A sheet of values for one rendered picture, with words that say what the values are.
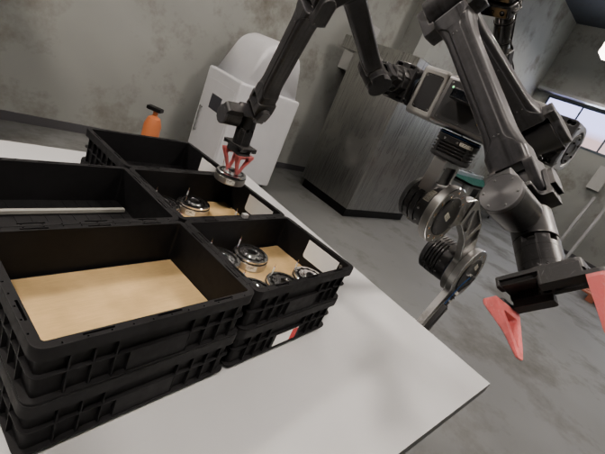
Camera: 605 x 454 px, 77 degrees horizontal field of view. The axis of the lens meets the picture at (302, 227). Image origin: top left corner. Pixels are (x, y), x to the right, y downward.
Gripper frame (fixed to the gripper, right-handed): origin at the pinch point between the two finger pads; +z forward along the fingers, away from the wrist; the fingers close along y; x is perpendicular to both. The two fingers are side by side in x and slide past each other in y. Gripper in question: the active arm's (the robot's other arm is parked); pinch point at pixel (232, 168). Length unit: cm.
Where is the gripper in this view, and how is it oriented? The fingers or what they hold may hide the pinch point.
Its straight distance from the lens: 131.9
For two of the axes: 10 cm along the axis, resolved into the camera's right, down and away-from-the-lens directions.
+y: 6.8, 5.0, -5.3
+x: 6.4, -0.7, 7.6
